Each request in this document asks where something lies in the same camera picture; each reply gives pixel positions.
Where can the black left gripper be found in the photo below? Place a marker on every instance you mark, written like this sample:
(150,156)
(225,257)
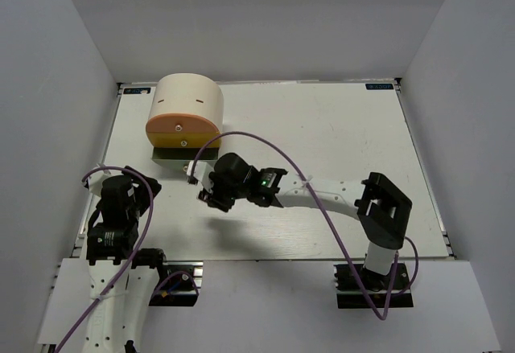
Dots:
(143,190)

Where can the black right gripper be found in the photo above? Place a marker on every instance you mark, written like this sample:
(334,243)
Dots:
(214,197)

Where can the beige orange drawer container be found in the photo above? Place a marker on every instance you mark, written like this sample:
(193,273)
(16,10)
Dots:
(186,113)

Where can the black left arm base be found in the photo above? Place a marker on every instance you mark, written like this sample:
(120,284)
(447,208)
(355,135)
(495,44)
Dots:
(179,282)

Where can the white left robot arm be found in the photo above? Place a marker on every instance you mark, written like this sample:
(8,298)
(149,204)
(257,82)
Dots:
(122,274)

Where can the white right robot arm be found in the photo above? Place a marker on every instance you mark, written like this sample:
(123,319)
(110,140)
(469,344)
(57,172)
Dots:
(382,209)

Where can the blue left corner label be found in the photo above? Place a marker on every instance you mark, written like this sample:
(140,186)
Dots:
(137,90)

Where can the blue corner label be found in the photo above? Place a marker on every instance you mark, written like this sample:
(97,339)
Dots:
(137,90)
(379,86)

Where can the blue right corner label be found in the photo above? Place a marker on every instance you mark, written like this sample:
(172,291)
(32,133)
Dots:
(379,86)

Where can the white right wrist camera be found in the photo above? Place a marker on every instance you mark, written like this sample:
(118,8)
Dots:
(199,172)

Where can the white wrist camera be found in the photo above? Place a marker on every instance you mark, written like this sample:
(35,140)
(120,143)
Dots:
(199,172)
(94,179)

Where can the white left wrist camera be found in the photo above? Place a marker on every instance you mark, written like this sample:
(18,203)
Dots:
(94,179)

